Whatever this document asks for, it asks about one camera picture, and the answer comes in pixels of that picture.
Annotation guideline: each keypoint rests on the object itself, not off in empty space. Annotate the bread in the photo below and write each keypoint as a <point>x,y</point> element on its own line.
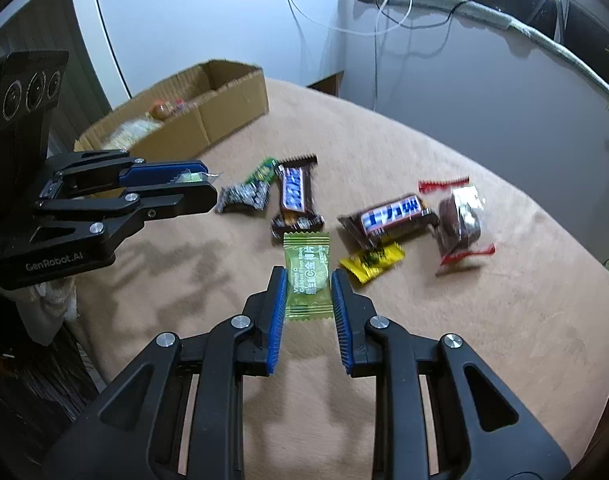
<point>132,132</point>

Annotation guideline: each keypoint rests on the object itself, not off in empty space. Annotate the light green candy packet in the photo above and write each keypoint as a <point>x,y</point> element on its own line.
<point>192,176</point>
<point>307,270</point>

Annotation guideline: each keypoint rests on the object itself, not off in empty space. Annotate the small green candy packet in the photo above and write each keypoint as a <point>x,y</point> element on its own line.
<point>263,170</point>

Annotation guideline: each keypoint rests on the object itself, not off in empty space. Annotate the beige tablecloth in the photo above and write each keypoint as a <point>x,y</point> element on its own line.
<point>484,360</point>

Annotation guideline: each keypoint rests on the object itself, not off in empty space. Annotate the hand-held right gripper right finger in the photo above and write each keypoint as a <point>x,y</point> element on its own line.
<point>342,320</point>

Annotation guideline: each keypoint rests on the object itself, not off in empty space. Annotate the brown chocolate bar blue print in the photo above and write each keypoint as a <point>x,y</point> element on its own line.
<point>389,217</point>

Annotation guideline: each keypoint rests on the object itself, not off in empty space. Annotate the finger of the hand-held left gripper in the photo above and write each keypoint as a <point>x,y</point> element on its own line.
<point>154,171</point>
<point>184,201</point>

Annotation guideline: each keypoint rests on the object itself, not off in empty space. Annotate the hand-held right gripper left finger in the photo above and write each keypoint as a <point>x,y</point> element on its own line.
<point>277,320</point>

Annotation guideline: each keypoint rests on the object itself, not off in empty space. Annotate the grey foam sill cover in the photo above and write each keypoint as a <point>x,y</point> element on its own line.
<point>484,12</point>

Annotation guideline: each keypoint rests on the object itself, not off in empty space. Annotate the black and white candy packet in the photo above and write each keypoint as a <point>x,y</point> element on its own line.
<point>242,196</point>

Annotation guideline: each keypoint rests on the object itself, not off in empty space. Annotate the cardboard box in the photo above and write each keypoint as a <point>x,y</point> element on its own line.
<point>224,110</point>

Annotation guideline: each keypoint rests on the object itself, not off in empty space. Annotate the yellow candy packet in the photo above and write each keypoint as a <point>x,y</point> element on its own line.
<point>372,262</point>

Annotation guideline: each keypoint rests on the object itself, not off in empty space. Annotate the large brown chocolate bar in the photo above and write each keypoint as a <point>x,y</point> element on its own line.
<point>294,192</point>

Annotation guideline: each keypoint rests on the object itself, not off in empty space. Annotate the brown cake in clear wrapper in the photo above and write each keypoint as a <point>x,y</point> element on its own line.
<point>459,220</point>

